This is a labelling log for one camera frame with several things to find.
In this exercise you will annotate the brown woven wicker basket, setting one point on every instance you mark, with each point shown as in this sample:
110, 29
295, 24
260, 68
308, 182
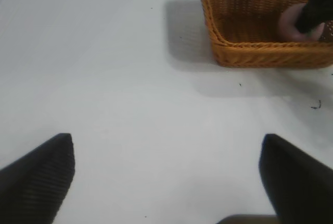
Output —
242, 52

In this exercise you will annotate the pink squishy toy peach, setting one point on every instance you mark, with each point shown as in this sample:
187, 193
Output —
288, 20

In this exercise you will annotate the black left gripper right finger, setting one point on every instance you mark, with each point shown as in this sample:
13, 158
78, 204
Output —
299, 182

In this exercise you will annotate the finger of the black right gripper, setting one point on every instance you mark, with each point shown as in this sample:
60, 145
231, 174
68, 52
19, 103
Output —
318, 7

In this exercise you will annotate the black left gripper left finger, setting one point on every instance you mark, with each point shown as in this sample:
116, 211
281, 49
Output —
36, 182

